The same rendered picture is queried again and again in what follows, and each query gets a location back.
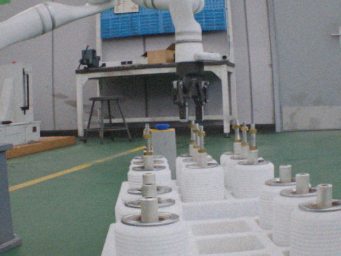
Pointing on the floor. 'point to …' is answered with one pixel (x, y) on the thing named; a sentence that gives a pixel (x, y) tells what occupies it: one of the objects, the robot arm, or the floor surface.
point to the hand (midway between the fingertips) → (192, 116)
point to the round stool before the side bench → (109, 117)
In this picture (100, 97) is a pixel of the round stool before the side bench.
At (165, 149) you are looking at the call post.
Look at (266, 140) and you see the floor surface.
